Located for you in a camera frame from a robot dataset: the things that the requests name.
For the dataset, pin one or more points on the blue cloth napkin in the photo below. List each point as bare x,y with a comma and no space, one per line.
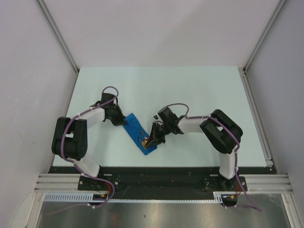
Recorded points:
133,127

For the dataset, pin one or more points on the right aluminium corner post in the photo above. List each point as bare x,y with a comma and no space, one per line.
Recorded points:
270,23

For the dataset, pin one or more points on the aluminium corner post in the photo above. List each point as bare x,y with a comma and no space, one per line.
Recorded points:
270,23
57,34

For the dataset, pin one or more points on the aluminium front frame rail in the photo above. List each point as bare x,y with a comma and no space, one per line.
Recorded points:
256,183

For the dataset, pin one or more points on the left aluminium corner post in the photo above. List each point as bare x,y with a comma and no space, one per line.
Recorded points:
57,34

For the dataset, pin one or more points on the white slotted cable duct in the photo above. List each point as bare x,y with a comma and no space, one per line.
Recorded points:
96,198

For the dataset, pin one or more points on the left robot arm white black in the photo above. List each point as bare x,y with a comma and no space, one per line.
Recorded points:
70,140

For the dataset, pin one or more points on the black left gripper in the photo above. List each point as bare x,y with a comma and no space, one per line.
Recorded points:
120,120

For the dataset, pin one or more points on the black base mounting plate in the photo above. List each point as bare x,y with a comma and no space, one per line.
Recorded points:
168,183

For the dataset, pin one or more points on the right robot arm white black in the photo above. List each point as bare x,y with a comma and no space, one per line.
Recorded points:
223,133

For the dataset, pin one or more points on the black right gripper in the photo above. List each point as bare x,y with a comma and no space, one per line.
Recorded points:
155,138

